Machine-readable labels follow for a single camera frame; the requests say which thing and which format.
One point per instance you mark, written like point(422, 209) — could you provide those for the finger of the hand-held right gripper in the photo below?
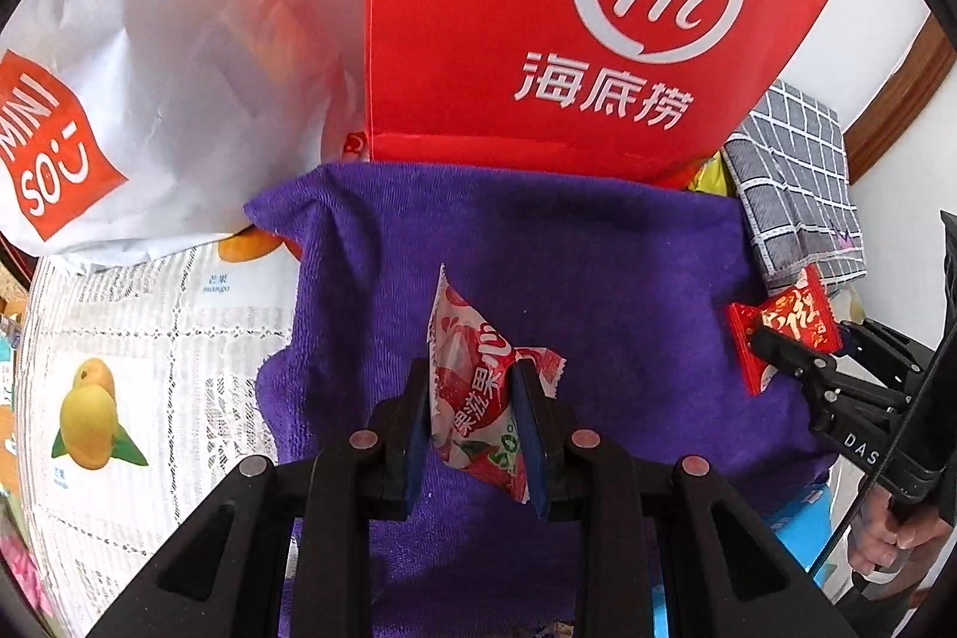
point(878, 343)
point(785, 354)

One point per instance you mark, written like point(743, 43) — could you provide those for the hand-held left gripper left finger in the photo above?
point(417, 436)

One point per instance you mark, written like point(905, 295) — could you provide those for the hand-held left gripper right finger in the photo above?
point(529, 436)

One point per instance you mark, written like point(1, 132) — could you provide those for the red gold candy packet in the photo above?
point(785, 316)

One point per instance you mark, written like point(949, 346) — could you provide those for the red white snack packet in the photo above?
point(478, 384)

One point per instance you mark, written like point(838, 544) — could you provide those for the person's right hand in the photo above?
point(893, 537)

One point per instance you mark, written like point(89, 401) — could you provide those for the blue tissue pack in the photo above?
point(800, 515)

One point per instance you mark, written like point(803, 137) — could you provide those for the grey checked cloth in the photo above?
point(800, 182)

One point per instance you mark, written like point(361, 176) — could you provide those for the purple towel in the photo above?
point(583, 264)

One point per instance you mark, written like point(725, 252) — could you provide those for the green yellow snack packet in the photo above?
point(706, 174)

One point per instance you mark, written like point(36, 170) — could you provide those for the fruit print lace tablecloth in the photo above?
point(187, 369)

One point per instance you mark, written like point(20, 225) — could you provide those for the white plastic bag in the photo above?
point(187, 85)

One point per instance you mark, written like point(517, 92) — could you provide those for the red paper bag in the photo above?
point(523, 10)

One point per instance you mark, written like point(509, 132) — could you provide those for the wooden door frame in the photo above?
point(905, 100)

